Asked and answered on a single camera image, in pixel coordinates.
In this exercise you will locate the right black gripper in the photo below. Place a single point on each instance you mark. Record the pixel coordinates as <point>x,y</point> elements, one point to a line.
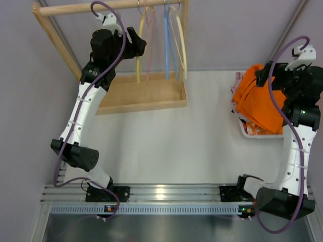
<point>268,74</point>

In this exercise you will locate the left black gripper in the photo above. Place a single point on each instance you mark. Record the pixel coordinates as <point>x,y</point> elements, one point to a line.
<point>131,43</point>

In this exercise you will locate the orange trousers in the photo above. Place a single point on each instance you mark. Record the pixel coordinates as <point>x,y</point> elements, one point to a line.
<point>255,103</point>

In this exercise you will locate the yellow hanger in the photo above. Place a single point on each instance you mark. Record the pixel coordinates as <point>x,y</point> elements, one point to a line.
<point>138,65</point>

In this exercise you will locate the pink wire hanger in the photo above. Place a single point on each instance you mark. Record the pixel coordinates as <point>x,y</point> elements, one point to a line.
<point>149,18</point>

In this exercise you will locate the pink trousers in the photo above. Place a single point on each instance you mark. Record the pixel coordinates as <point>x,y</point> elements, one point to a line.
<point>238,79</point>

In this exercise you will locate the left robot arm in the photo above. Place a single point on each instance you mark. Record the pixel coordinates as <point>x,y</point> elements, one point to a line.
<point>109,48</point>

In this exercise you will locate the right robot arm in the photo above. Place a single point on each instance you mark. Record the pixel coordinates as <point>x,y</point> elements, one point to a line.
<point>287,197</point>

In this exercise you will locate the blue hanger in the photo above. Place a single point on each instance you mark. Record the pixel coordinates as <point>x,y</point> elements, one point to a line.
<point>166,38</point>

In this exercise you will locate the cream hanger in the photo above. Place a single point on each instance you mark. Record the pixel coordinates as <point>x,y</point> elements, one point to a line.
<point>182,53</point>

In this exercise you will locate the wooden clothes rack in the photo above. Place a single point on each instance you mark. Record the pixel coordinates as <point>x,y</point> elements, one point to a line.
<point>126,94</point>

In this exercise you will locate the orange white patterned cloth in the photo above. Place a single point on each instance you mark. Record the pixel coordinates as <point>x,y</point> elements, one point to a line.
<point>253,129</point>

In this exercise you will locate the white laundry tray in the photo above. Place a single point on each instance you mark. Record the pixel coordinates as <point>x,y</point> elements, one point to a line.
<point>271,136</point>

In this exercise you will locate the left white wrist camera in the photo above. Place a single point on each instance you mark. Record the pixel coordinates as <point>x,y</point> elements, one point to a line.
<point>109,22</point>

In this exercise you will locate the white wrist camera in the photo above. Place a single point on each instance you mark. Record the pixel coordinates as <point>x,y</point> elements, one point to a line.
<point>305,57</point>
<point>109,22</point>

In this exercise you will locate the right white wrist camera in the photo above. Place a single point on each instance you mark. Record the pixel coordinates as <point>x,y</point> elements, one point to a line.
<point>305,57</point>

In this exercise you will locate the aluminium mounting rail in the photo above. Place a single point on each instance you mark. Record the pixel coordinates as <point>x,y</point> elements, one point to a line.
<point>145,199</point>

